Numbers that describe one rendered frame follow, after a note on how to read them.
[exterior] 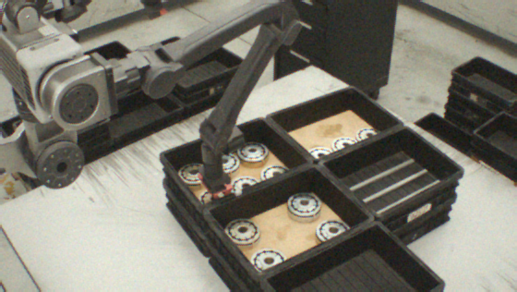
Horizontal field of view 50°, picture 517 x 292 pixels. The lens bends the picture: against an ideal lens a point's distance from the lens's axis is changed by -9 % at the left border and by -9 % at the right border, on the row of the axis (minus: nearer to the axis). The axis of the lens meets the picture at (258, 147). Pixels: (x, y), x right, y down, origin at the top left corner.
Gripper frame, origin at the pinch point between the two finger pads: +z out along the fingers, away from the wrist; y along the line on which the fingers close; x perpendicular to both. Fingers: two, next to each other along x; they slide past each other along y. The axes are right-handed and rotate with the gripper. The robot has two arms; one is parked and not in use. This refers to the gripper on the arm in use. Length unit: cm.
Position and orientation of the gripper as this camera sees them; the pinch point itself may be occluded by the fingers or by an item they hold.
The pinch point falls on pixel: (216, 197)
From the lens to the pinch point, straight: 182.6
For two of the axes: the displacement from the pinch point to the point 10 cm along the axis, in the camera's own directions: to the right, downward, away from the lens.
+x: -8.6, 3.3, -3.9
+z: 0.3, 8.0, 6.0
